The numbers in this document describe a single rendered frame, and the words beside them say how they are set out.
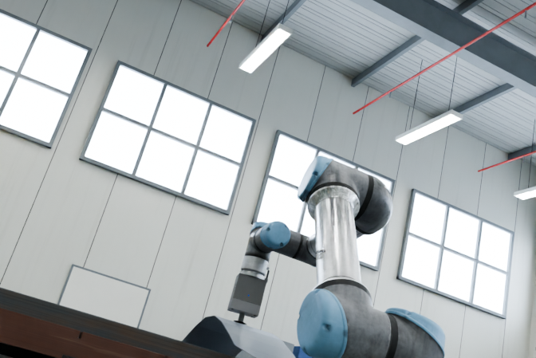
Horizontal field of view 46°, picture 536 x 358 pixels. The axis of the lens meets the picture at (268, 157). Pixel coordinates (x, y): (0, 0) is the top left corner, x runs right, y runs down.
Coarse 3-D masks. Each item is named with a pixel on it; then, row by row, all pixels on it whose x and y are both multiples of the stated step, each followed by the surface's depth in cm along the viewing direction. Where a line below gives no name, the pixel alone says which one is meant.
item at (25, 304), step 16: (0, 288) 127; (0, 304) 127; (16, 304) 128; (32, 304) 129; (48, 304) 130; (48, 320) 129; (64, 320) 130; (80, 320) 131; (96, 320) 133; (112, 336) 133; (128, 336) 134; (144, 336) 135; (160, 336) 137; (160, 352) 136; (176, 352) 137; (192, 352) 138; (208, 352) 140
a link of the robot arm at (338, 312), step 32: (320, 160) 142; (320, 192) 138; (352, 192) 138; (320, 224) 132; (352, 224) 132; (320, 256) 124; (352, 256) 123; (320, 288) 115; (352, 288) 113; (320, 320) 107; (352, 320) 107; (384, 320) 110; (320, 352) 107; (352, 352) 107; (384, 352) 108
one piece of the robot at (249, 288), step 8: (240, 272) 184; (248, 272) 182; (240, 280) 181; (248, 280) 181; (256, 280) 182; (264, 280) 182; (240, 288) 180; (248, 288) 180; (256, 288) 181; (264, 288) 181; (232, 296) 181; (240, 296) 179; (248, 296) 179; (256, 296) 180; (232, 304) 178; (240, 304) 178; (248, 304) 179; (256, 304) 179; (240, 312) 180; (248, 312) 178; (256, 312) 178; (240, 320) 179
